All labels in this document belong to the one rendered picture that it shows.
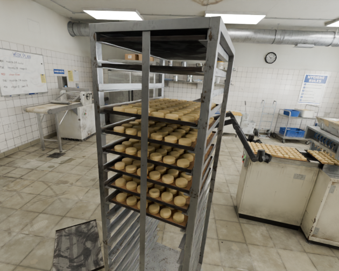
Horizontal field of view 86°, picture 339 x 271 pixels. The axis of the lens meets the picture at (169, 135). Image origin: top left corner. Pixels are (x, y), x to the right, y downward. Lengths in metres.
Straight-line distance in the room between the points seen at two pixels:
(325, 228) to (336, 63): 5.60
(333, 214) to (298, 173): 0.47
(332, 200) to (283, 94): 4.78
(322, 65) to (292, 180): 5.23
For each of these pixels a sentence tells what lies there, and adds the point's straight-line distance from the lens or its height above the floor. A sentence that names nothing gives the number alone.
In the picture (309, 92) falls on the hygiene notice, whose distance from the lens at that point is 7.15.
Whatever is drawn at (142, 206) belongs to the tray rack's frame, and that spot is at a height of 1.09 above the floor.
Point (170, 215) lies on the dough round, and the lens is 0.91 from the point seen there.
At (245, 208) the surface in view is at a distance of 2.57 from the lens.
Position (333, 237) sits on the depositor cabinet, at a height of 0.18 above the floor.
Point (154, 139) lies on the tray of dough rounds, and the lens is 0.71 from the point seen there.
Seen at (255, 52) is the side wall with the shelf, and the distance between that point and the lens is 6.52.
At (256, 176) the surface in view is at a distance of 2.35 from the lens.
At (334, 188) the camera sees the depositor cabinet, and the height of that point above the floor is 0.73.
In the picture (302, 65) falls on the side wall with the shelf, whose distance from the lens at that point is 6.99.
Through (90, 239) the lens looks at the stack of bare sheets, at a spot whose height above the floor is 0.02.
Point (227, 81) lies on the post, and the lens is 1.20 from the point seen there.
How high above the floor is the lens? 1.65
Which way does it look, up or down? 18 degrees down
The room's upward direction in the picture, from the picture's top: 4 degrees clockwise
